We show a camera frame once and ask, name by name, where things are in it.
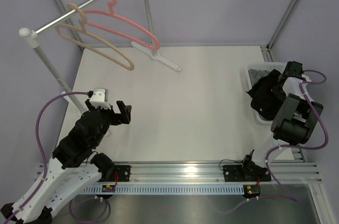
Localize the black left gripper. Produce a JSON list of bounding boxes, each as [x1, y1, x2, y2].
[[86, 99, 131, 147]]

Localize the black shirt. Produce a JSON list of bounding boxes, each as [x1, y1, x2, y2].
[[247, 69, 286, 121]]

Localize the grey shirt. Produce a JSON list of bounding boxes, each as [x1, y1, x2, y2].
[[248, 69, 270, 85]]

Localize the beige plastic hanger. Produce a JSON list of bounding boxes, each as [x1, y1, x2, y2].
[[55, 3, 135, 71]]

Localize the pink plastic hanger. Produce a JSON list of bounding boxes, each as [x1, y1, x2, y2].
[[83, 0, 160, 51]]

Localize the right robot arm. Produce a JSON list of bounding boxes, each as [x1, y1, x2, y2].
[[220, 61, 323, 182]]

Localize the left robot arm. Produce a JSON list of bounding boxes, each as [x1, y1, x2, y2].
[[1, 100, 132, 223]]

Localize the white plastic basket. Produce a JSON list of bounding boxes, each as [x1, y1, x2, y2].
[[245, 62, 287, 124]]

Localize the metal clothes rack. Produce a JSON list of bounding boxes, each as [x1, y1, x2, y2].
[[19, 0, 182, 115]]

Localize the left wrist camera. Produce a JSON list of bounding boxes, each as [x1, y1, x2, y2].
[[90, 88, 110, 110]]

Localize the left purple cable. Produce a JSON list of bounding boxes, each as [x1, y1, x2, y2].
[[0, 91, 109, 224]]

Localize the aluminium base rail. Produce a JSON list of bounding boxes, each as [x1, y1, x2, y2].
[[37, 160, 321, 185]]

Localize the white slotted cable duct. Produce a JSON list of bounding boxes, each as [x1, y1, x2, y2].
[[80, 184, 244, 195]]

